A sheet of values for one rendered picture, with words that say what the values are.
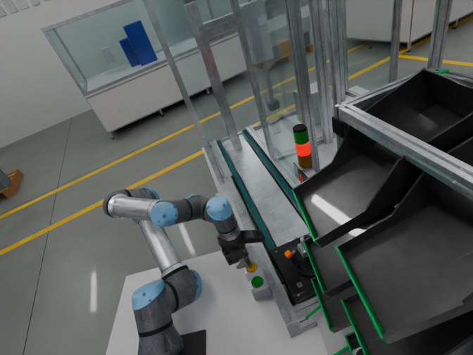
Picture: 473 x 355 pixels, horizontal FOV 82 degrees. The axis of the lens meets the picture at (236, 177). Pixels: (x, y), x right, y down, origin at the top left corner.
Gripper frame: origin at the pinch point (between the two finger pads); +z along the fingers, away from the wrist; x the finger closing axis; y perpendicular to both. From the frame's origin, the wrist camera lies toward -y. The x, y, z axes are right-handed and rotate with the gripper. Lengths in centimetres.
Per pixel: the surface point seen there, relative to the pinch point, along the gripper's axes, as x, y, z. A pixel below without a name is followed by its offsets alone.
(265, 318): 15.8, 2.3, 12.4
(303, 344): 28.6, -6.4, 12.3
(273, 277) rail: 8.0, -6.1, 2.3
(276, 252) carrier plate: -1.1, -11.4, 1.3
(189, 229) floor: -140, 46, 98
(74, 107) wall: -751, 291, 78
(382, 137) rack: 39, -25, -66
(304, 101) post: -9, -36, -52
